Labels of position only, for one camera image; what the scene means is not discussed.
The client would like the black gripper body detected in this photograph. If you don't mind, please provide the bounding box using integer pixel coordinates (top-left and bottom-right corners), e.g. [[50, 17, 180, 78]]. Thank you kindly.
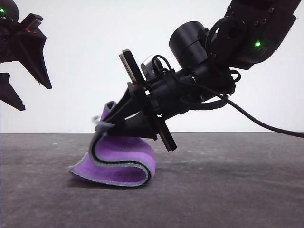
[[0, 13, 45, 65], [118, 48, 236, 152]]

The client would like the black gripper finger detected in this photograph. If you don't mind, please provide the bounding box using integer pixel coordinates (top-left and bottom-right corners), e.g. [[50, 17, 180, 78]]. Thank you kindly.
[[14, 29, 53, 90], [104, 88, 141, 124], [0, 72, 26, 112], [106, 113, 160, 141]]

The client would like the purple towel with grey hem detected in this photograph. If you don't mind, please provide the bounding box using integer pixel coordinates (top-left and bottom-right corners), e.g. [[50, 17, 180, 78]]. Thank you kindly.
[[68, 101, 157, 188]]

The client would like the grey table cloth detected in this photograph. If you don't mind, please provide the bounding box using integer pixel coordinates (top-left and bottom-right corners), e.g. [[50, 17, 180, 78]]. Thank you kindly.
[[0, 132, 304, 228]]

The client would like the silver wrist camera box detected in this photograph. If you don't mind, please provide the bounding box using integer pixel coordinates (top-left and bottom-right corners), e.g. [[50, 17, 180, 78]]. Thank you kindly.
[[140, 55, 164, 78]]

